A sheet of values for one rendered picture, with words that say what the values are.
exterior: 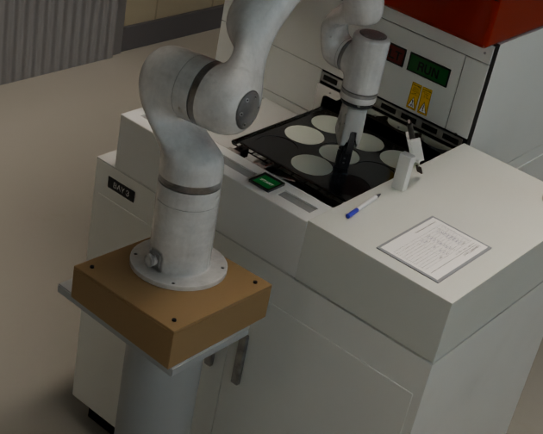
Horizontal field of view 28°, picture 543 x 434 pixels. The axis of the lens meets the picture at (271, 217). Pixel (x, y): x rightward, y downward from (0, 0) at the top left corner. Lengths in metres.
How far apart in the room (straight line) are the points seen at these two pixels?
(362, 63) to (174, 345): 0.82
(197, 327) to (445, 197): 0.71
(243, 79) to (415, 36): 0.89
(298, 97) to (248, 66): 1.06
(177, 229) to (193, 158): 0.14
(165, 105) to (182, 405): 0.64
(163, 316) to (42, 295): 1.57
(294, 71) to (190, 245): 1.02
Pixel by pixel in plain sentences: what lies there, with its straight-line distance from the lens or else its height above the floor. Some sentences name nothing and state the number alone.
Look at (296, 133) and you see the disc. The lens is 2.67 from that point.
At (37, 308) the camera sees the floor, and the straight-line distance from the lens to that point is 3.44.
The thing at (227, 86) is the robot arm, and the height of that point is 1.30.
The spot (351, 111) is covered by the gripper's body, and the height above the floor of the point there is 1.06.
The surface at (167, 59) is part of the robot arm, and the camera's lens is 1.93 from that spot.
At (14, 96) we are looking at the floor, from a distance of 4.70.
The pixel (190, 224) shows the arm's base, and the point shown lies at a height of 1.02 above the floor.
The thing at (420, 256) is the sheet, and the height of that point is 0.97.
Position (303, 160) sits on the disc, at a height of 0.90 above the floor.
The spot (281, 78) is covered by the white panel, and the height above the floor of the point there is 0.90.
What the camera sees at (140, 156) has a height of 0.89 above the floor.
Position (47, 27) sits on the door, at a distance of 4.83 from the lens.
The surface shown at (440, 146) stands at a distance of 2.70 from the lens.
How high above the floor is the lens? 2.07
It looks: 31 degrees down
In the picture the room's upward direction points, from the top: 12 degrees clockwise
